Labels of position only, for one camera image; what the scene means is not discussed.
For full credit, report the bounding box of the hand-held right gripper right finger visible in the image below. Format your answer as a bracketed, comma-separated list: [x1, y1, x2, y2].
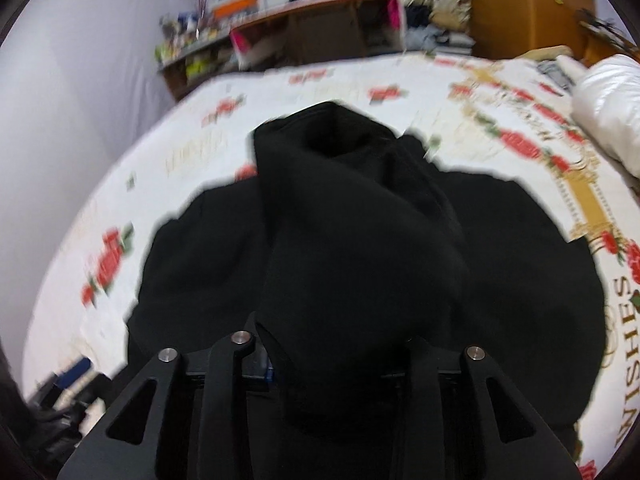
[400, 335, 584, 480]

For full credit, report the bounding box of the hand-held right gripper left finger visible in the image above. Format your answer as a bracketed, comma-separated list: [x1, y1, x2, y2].
[56, 312, 276, 480]

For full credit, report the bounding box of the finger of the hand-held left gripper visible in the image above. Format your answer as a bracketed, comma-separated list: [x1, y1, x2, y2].
[50, 355, 96, 387]

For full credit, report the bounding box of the black garment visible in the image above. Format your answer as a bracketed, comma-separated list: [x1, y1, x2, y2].
[122, 101, 608, 480]

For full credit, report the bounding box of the pile of clothes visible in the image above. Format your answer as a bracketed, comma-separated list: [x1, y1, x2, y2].
[405, 5, 473, 53]

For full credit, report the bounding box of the floral printed blanket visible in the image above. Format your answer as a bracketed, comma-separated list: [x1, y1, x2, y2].
[22, 52, 640, 480]

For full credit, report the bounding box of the wooden shelf unit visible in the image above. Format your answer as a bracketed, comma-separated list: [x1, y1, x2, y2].
[157, 35, 241, 101]

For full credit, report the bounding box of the white duvet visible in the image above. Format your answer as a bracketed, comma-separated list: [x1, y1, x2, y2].
[570, 54, 640, 178]

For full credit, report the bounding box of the wooden desk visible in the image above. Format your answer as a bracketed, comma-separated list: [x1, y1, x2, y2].
[230, 0, 406, 68]

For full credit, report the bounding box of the group of bottles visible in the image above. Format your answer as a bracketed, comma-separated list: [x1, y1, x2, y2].
[159, 10, 221, 56]

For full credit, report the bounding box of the orange storage box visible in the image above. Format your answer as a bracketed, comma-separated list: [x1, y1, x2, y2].
[212, 0, 258, 18]

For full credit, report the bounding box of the wooden wardrobe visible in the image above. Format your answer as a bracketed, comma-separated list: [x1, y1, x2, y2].
[467, 0, 601, 61]

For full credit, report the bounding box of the wall rack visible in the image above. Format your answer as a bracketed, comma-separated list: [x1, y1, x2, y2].
[575, 7, 633, 41]

